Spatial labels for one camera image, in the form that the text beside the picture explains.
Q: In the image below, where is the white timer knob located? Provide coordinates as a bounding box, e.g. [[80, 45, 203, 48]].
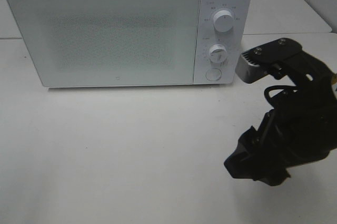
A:
[[208, 44, 228, 64]]

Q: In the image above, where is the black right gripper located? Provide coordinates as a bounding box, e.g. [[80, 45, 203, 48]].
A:
[[224, 52, 334, 186]]

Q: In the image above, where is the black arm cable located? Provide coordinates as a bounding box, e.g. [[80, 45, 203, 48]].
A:
[[263, 84, 298, 106]]

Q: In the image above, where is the round door release button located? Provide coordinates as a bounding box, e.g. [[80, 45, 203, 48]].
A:
[[205, 69, 222, 81]]

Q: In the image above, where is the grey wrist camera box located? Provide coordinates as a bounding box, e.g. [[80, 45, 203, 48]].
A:
[[235, 37, 302, 84]]

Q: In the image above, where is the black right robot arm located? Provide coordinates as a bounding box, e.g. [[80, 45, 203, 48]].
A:
[[224, 52, 336, 186]]

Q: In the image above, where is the white microwave oven body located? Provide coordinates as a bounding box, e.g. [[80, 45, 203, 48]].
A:
[[6, 0, 250, 87]]

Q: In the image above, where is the upper white power knob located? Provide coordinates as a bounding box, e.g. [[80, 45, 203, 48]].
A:
[[213, 9, 234, 33]]

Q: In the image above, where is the white microwave door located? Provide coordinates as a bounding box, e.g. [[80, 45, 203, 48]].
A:
[[7, 0, 199, 87]]

